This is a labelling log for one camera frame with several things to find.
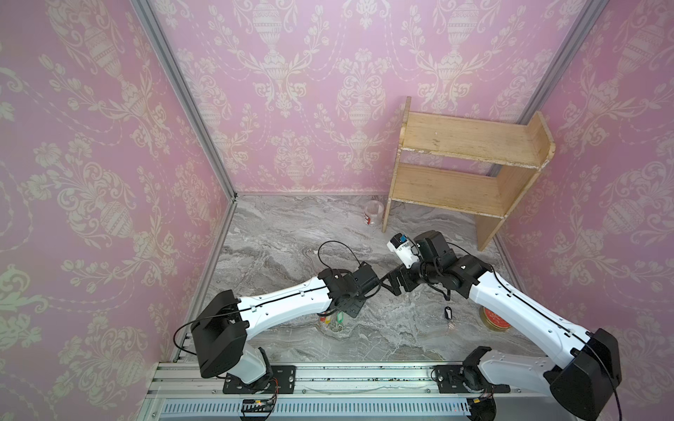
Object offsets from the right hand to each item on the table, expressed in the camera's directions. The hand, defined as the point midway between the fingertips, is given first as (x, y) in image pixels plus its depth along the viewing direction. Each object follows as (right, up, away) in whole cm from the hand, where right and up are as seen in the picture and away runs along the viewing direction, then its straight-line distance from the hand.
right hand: (392, 273), depth 78 cm
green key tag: (-16, -15, +6) cm, 23 cm away
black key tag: (+20, -14, +9) cm, 27 cm away
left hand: (-12, -10, +2) cm, 15 cm away
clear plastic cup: (-2, +19, +31) cm, 36 cm away
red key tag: (-22, -17, +7) cm, 28 cm away
